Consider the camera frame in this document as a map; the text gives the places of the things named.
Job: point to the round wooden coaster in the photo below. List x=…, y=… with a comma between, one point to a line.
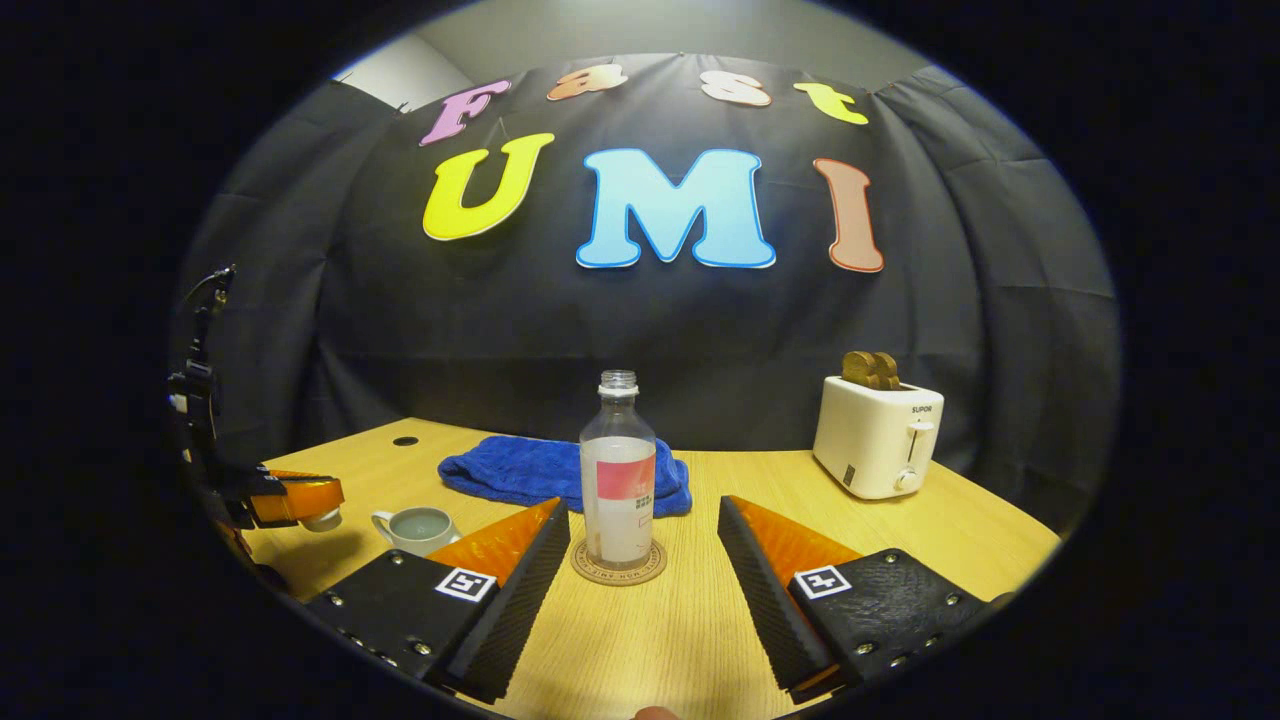
x=600, y=577

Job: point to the clear plastic water bottle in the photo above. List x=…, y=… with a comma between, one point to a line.
x=618, y=500

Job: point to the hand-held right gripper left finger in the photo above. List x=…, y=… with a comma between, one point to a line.
x=525, y=600

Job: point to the white ceramic teacup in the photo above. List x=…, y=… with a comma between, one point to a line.
x=400, y=543

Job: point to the white toaster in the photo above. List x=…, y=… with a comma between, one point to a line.
x=870, y=440

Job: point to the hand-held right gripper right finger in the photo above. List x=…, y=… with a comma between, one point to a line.
x=765, y=590

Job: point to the black backdrop cloth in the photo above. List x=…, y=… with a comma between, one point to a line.
x=600, y=320

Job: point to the brown wooden toast slice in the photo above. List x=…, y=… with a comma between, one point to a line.
x=858, y=368
x=888, y=371

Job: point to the blue towel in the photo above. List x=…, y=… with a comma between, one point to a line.
x=510, y=470

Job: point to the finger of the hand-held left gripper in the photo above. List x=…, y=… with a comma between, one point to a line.
x=245, y=477
x=290, y=503

